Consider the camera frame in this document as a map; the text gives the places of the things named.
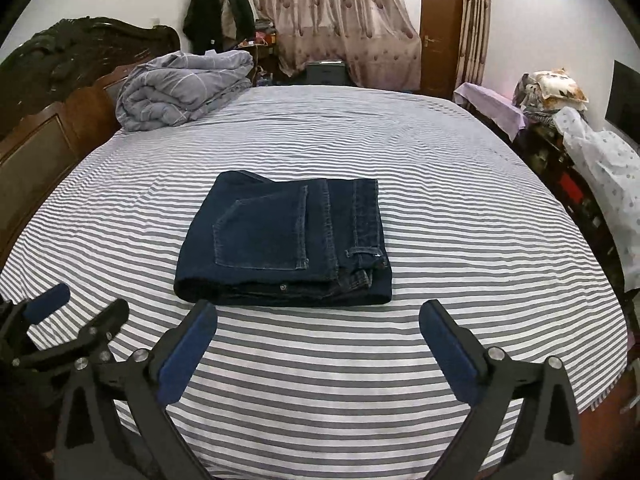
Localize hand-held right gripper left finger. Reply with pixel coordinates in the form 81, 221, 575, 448
54, 299, 219, 480

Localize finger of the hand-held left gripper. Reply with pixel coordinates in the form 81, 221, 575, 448
20, 298, 131, 373
0, 282, 72, 361

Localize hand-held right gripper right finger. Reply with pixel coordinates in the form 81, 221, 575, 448
419, 299, 585, 480

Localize dark blue denim pants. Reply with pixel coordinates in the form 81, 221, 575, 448
173, 170, 393, 307

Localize dark wooden headboard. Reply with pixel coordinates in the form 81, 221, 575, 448
0, 16, 182, 263

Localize grey checked quilt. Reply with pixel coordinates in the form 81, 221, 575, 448
116, 50, 256, 134

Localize grey white striped bed sheet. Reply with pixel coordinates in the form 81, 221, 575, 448
0, 82, 629, 480

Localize purple cloth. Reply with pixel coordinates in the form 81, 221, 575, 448
453, 81, 529, 141

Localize floral pillow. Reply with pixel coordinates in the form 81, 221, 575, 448
515, 67, 590, 111

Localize black case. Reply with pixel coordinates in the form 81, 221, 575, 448
306, 60, 347, 86

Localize black television screen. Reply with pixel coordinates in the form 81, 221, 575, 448
605, 60, 640, 139

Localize black coat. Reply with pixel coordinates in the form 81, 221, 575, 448
182, 0, 224, 55

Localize cluttered side table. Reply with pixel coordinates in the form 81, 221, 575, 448
252, 17, 284, 86

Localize brown wooden door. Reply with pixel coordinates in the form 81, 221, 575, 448
420, 0, 465, 100

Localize dark grey jacket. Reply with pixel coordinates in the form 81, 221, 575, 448
220, 0, 257, 47

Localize brown striped curtain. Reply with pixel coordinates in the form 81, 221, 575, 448
460, 0, 496, 89

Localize beige patterned curtain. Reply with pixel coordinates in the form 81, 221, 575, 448
242, 0, 422, 92

